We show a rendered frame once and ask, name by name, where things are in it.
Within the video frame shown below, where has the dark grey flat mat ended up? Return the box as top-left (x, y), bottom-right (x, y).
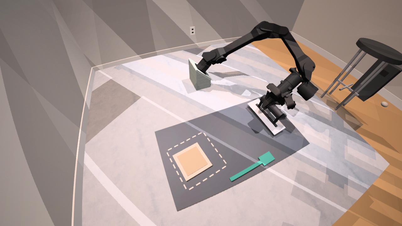
top-left (155, 97), bottom-right (309, 211)

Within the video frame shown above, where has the peach square tile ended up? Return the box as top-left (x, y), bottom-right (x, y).
top-left (173, 143), bottom-right (212, 181)

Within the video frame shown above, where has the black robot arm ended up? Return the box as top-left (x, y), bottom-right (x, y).
top-left (195, 21), bottom-right (318, 110)

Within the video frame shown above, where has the teal small trowel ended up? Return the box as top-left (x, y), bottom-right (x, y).
top-left (229, 151), bottom-right (275, 182)

